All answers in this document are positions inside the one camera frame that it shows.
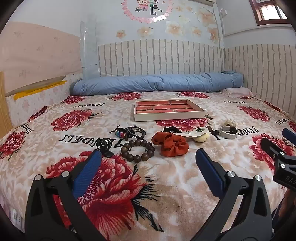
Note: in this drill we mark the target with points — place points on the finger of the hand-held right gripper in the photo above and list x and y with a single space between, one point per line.
269 147
290 135

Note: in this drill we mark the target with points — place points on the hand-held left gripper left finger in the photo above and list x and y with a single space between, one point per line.
89 169

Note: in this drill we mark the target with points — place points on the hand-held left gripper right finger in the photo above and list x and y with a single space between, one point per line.
208 166

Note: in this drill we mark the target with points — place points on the black hair claw clip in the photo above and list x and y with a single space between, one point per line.
103 144

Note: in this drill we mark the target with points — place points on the dark beaded charm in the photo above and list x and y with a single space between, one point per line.
214 133

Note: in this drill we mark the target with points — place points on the rust orange scrunchie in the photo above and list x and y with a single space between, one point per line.
171 143

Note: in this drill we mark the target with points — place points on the brick pattern jewelry tray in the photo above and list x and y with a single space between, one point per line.
166 107

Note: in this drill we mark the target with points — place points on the person's right forearm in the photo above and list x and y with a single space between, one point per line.
288 205

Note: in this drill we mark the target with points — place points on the red floral printed blanket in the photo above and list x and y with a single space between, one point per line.
196 208

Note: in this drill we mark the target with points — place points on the floral padded bed side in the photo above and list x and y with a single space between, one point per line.
34 102

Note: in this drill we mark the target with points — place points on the yellow cloth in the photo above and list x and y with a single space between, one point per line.
30 91

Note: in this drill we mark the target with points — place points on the rolled blue duvet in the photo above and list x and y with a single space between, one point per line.
150 83

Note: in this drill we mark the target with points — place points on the clear plastic sheet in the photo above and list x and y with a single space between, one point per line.
89 51

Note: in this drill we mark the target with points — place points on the wooden framed window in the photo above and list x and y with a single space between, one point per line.
269 11

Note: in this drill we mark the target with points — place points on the wooden bed frame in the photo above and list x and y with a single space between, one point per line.
4 104

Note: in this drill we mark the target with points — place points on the white brick foam wall panel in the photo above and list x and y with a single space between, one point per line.
161 58

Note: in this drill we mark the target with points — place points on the white wall socket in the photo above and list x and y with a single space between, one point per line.
223 12

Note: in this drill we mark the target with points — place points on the flower wall decals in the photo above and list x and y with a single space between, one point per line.
172 27

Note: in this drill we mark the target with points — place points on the round pink wall sticker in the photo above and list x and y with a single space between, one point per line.
148 10

